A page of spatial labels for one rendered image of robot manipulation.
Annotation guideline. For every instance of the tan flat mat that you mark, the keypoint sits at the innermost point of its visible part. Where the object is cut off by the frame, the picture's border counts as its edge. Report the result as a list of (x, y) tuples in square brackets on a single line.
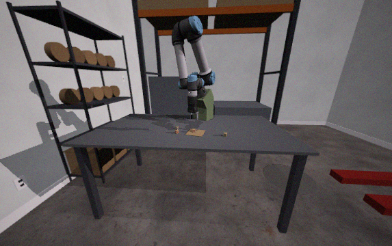
[(198, 133)]

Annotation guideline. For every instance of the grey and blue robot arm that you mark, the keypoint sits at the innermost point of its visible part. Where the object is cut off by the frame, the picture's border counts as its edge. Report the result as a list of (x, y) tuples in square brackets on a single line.
[(191, 29)]

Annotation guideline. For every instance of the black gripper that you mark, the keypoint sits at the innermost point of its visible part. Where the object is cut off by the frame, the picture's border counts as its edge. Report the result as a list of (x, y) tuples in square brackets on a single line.
[(192, 103)]

